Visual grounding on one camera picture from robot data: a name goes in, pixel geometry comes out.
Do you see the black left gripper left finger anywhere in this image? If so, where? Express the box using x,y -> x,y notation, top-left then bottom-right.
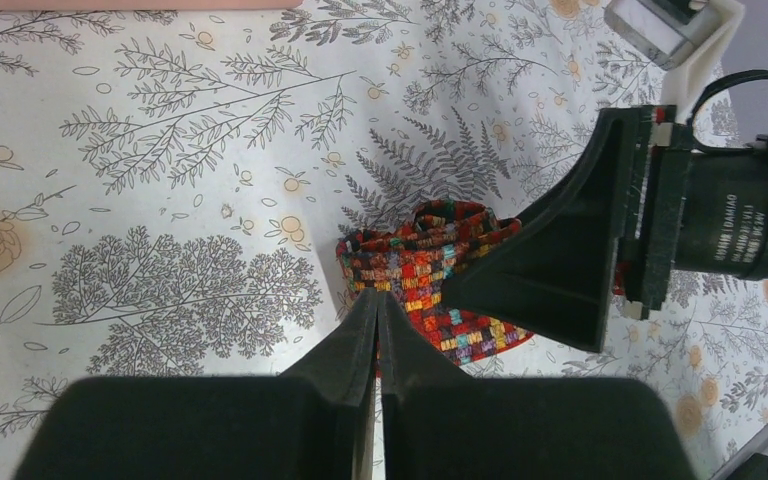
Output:
16,289 -> 378,479

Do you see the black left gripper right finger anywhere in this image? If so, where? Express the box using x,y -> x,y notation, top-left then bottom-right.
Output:
377,292 -> 694,479

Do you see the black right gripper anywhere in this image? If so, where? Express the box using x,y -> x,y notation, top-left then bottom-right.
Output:
442,106 -> 768,353

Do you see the red checkered patterned tie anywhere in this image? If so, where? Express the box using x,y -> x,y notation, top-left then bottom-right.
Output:
335,200 -> 533,365

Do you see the white floral table mat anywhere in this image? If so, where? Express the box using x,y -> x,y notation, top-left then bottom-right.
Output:
0,0 -> 768,480

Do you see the pink plastic basket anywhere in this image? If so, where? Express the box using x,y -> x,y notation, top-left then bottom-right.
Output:
0,0 -> 302,11

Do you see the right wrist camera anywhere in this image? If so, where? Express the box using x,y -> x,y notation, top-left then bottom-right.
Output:
604,0 -> 745,116

